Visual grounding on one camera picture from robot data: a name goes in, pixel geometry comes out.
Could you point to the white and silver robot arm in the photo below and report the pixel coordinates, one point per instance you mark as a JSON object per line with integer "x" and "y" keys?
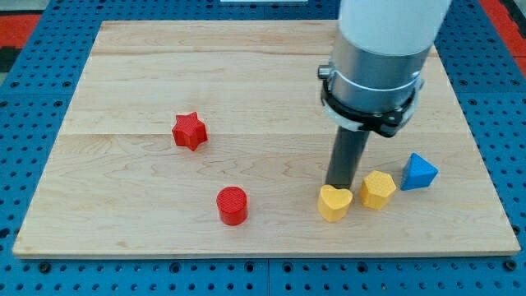
{"x": 373, "y": 78}

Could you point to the red star block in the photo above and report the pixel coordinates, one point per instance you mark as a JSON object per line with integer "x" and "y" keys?
{"x": 189, "y": 131}

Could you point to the wooden board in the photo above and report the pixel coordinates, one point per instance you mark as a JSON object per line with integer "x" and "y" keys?
{"x": 116, "y": 186}

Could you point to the red cylinder block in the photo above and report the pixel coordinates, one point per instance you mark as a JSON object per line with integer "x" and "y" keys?
{"x": 232, "y": 205}

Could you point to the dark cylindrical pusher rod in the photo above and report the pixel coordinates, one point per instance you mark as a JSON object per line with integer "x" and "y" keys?
{"x": 345, "y": 157}

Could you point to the yellow heart block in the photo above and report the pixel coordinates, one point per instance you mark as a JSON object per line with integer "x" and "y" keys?
{"x": 333, "y": 203}

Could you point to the yellow hexagon block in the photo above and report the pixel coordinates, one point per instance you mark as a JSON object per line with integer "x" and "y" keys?
{"x": 377, "y": 190}

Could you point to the blue triangle block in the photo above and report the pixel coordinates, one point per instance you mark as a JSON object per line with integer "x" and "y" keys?
{"x": 417, "y": 173}

